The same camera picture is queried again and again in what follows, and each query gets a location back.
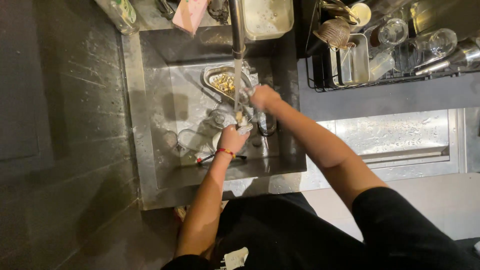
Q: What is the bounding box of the stainless steel drainboard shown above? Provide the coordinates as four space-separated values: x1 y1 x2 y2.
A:
300 108 467 188

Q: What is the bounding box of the clear glass tumbler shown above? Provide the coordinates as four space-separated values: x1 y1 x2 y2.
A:
377 18 409 47

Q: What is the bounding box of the large clear glass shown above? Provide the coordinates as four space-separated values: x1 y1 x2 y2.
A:
394 28 459 73

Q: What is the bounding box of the rectangular soapy water container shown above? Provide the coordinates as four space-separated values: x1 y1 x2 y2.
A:
242 0 295 41

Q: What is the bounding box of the chrome faucet spout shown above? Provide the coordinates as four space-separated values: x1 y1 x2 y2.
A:
228 0 247 61

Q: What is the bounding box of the pink sponge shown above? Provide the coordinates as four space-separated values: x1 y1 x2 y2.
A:
172 0 209 36

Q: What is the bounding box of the white cup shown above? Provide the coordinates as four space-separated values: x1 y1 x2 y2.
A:
349 2 373 28

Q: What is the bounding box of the black scouring pad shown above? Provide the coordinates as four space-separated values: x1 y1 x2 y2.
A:
208 3 230 26

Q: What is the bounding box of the clear glass item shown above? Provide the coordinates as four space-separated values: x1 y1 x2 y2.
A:
234 85 259 136

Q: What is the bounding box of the stainless steel sink basin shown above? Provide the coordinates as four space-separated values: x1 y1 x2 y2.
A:
121 25 307 211

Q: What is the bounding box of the red string bracelet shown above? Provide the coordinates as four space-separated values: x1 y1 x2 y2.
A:
214 148 237 160

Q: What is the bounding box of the metal sink strainer basket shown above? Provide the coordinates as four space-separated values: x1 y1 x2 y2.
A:
203 65 253 101

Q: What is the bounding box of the clear drinking glass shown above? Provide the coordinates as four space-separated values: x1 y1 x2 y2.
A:
257 110 277 137

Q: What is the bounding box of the rectangular metal tray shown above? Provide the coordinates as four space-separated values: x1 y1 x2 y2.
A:
329 33 371 87

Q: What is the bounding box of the person's right hand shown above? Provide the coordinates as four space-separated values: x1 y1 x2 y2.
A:
248 85 283 113

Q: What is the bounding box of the person's black clothing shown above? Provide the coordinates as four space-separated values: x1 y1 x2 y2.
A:
161 187 480 270

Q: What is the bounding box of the stainless steel shaker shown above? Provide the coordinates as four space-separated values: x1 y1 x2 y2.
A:
414 37 480 77

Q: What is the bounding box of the black wire dish rack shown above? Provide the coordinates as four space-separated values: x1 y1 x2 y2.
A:
304 0 480 93

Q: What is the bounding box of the red and black utensil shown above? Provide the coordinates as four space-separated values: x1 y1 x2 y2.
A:
196 152 248 165

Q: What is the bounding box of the person's left hand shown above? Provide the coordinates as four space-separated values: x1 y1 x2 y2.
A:
217 124 251 154

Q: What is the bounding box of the clear glass jug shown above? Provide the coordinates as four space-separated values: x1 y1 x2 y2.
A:
176 128 215 154

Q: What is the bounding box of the clear plastic bottle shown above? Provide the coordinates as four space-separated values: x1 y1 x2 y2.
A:
94 0 140 36

